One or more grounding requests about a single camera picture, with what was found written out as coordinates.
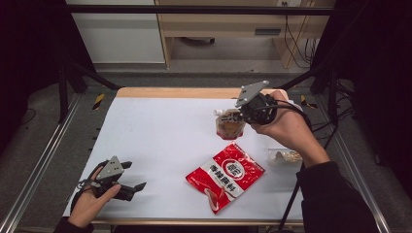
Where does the bundle of black wall cables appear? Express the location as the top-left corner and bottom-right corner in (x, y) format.
(283, 1), (322, 70)

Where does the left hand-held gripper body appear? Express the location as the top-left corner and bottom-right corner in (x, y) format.
(79, 155), (126, 199)

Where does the white table sheet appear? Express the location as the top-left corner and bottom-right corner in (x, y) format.
(62, 96), (305, 221)

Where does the black metal stand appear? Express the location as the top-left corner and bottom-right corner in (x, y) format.
(57, 59), (121, 124)
(277, 54), (342, 128)

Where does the red and white sauce packet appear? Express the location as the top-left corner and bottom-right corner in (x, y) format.
(185, 142), (266, 216)

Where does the white cabinet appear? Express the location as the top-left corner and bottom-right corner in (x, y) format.
(64, 0), (167, 65)

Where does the black overhead frame bar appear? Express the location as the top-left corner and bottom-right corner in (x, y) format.
(63, 4), (335, 17)

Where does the aluminium floor rail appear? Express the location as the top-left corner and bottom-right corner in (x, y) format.
(0, 92), (83, 233)
(314, 95), (392, 233)

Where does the light wooden desk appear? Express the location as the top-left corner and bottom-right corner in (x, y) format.
(154, 0), (336, 70)

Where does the yellow and black tape strip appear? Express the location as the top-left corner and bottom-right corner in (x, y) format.
(299, 94), (319, 110)
(92, 92), (107, 112)

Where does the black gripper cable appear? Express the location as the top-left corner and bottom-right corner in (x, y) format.
(273, 99), (314, 131)
(69, 160), (110, 213)

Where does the person's left hand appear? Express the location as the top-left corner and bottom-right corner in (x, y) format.
(67, 165), (122, 229)

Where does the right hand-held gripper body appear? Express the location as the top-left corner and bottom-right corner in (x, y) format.
(234, 80), (279, 126)

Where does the black hanging cable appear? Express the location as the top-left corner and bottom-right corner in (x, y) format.
(277, 161), (307, 233)

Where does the person's right hand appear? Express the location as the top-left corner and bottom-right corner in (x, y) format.
(250, 89), (320, 160)

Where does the clear plastic snack packet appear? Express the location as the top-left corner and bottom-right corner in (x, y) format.
(266, 148), (304, 168)

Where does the black curtain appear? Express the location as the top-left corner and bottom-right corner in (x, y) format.
(310, 0), (412, 198)
(0, 0), (96, 153)

